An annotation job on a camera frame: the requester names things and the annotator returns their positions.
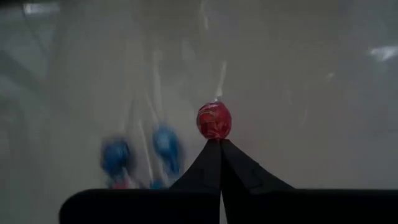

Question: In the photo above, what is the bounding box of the red lollipop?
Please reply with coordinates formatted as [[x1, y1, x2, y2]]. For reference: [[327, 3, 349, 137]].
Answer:
[[110, 177, 132, 190], [196, 60, 233, 140]]

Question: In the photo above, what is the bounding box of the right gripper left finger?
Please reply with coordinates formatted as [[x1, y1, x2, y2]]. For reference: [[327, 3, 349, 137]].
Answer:
[[58, 139, 221, 224]]

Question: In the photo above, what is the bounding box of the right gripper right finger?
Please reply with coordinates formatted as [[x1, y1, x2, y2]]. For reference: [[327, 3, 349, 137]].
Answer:
[[221, 139, 398, 224]]

